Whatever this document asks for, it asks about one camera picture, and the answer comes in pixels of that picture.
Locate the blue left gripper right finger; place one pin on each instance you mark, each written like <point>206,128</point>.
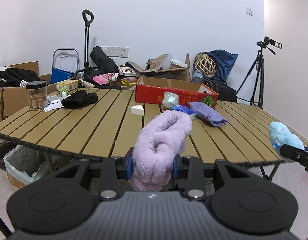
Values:
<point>175,169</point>

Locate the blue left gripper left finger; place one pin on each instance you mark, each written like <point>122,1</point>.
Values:
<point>129,163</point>

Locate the lilac fluffy slipper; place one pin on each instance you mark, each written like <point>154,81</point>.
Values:
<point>156,146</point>

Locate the light blue plush toy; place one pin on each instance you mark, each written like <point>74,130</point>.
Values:
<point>280,135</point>

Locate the white wedge sponge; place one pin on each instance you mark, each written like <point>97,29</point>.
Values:
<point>137,110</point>

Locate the blue handkerchief tissue pack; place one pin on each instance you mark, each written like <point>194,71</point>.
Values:
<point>184,109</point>

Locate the purple knitted cloth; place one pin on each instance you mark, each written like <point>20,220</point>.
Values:
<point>208,114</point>

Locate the red fruit cardboard box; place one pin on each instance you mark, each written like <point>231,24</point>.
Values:
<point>151,90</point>

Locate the black cloth on table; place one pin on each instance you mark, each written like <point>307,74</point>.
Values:
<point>79,99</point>

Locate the black suitcase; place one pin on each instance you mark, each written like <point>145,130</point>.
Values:
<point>225,93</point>

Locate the blue water bottle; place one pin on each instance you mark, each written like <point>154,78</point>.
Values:
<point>197,77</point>

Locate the green white tube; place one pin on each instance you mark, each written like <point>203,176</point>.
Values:
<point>63,92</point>

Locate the open brown cardboard box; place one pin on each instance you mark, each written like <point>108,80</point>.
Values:
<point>166,66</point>

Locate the yellow small carton box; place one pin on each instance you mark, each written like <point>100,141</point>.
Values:
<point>67,85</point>

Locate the woven rattan ball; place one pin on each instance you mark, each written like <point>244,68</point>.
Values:
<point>205,65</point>

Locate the cardboard box with green liner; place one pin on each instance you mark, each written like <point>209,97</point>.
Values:
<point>25,166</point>

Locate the dark blue fabric bag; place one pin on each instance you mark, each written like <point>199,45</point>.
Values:
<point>224,61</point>

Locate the clear jar of snacks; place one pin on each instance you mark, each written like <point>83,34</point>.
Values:
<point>37,95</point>

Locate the black folding cart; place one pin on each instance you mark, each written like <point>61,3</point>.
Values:
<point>88,18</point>

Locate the black bag by wall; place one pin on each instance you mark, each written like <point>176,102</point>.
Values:
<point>102,61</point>

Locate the black camera tripod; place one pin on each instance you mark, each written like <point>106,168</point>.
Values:
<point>257,98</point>

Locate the white wall socket panel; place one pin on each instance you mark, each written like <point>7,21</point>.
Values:
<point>111,51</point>

